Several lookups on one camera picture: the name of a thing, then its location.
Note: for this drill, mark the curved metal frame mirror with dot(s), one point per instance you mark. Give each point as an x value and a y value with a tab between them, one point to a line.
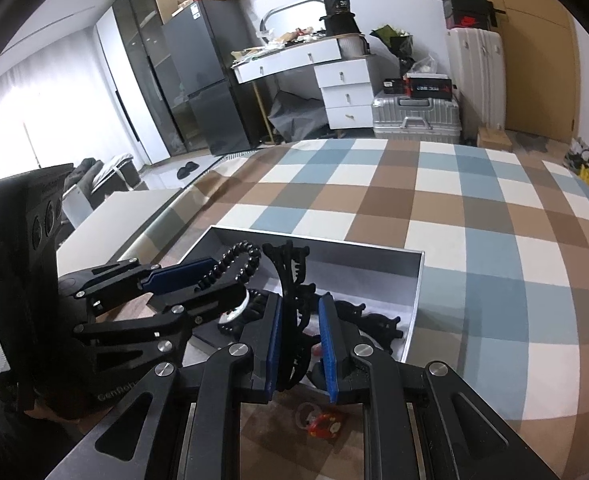
284	7

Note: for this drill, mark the white wardrobe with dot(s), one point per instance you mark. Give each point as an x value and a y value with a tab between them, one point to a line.
129	90

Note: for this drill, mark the black jacket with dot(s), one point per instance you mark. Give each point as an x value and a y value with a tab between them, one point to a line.
87	170

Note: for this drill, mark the silver suitcase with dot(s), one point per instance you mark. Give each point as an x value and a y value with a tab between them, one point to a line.
414	120

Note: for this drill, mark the white suitcase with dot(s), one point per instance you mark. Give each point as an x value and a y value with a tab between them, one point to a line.
477	80

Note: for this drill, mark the small black box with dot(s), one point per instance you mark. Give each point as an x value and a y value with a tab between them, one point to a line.
393	86

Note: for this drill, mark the wooden door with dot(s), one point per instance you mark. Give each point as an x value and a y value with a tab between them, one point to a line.
534	50

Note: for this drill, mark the black red flat box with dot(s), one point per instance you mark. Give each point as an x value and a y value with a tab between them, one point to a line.
428	86

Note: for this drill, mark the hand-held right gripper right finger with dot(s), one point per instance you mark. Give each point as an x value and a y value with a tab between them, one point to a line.
327	345

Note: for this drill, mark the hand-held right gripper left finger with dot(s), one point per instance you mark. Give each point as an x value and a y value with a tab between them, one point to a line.
273	345

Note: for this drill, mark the glass door wardrobe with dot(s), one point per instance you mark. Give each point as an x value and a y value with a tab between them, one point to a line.
147	65

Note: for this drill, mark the grey cardboard box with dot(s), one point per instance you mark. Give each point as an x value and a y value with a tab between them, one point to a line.
354	260

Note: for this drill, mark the person's left forearm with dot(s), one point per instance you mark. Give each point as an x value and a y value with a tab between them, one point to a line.
4	445

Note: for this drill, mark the white air purifier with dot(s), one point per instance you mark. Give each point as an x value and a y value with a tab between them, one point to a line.
78	207

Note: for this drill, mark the black wrapped bouquet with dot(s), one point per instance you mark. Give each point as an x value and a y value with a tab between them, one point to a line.
394	42

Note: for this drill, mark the dark grey fridge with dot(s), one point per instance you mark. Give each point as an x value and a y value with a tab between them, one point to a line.
214	75

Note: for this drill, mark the white drawer cabinet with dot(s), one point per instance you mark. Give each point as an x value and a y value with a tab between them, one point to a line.
347	95

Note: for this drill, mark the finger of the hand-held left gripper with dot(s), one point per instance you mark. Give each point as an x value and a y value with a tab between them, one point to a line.
174	277
139	332

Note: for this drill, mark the grey bench top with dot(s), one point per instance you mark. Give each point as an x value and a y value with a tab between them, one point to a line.
124	215

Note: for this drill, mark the black conical shade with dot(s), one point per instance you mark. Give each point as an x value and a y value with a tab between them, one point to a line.
342	24

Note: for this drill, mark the clear plastic bag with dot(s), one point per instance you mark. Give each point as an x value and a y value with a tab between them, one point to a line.
423	66

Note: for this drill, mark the dark cloth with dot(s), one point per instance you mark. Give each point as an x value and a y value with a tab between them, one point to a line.
299	117

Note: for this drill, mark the small cardboard box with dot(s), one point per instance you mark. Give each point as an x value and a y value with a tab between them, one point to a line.
494	139

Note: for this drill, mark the plaid blanket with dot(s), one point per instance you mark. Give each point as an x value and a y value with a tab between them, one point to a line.
474	220

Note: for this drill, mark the grey black shoe box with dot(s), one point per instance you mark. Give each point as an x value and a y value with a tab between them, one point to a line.
464	2

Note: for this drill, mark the white cylinder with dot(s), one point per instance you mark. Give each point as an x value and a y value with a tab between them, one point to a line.
353	46

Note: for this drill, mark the white desk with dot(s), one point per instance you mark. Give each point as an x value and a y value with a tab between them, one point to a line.
294	57

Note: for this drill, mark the black slippers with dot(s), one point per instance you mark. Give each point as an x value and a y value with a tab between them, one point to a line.
188	169

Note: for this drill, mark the white curtain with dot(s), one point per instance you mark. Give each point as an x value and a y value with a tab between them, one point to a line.
49	100

